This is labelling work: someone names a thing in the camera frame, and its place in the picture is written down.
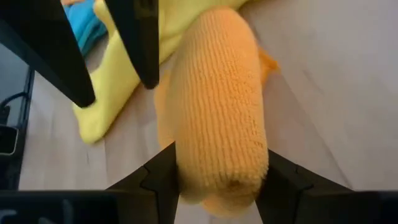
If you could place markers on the black aluminium table frame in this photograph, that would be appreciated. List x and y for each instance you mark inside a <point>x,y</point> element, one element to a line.
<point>26,109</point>

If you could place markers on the yellow microfiber towel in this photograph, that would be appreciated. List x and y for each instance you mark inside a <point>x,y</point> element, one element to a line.
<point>118,81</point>

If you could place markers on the blue microfiber towel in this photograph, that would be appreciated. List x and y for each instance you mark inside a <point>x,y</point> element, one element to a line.
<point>84,25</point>

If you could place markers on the orange microfiber towel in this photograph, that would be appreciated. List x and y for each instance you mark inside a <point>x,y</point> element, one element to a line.
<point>217,109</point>

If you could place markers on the black table-edge camera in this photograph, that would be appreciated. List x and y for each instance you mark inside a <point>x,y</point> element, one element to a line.
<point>7,140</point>

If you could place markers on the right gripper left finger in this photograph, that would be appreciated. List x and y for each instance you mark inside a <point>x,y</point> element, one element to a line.
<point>161,180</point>

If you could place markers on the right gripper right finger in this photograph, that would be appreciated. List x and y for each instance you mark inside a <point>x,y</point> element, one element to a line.
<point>286,186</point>

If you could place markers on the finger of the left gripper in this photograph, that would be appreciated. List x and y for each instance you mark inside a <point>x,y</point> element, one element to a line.
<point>40,37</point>
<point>140,37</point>

